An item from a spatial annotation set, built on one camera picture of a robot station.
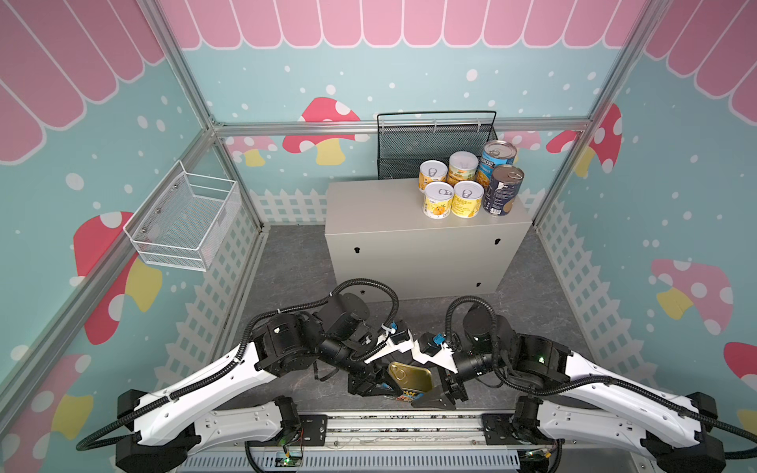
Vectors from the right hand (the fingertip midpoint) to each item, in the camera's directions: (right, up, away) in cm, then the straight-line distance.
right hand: (411, 385), depth 58 cm
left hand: (-4, 0, 0) cm, 4 cm away
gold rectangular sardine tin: (0, +1, +2) cm, 2 cm away
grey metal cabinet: (-7, +32, +15) cm, 36 cm away
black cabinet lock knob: (+24, +30, +20) cm, 43 cm away
